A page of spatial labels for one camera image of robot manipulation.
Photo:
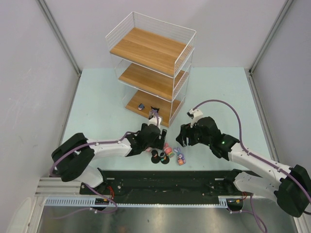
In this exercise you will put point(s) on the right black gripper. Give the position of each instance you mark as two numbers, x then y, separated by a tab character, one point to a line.
187	135

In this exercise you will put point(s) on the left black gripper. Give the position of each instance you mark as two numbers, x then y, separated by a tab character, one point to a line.
160	138

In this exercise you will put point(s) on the pink bunny flower crown figurine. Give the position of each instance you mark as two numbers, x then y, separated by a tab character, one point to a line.
168	150

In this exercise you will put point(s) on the black duck figurine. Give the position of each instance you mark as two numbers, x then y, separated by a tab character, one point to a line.
155	157
164	158

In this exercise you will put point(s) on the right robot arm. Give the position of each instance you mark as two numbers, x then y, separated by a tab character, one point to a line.
289	187

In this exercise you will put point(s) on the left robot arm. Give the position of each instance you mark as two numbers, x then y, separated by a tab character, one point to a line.
72	159

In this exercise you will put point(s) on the purple rabbit figurine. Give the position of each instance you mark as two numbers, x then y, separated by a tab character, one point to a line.
180	156

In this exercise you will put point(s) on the black eared purple figurine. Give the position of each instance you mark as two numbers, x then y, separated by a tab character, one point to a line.
155	109

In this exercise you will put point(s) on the small blue lying figurine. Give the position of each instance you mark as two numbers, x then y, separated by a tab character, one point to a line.
141	107

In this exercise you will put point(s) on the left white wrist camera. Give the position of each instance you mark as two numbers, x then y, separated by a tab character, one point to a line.
154	118

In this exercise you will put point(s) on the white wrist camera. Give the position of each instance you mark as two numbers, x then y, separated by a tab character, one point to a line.
195	115
154	118

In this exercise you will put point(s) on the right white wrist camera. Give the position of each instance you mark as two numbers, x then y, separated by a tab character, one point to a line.
195	115

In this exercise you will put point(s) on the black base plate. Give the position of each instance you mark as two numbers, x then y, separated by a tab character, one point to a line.
168	187

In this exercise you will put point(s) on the white wire three-tier shelf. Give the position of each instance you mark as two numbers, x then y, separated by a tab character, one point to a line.
152	59

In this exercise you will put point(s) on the aluminium frame rail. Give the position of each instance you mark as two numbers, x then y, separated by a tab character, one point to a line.
54	187

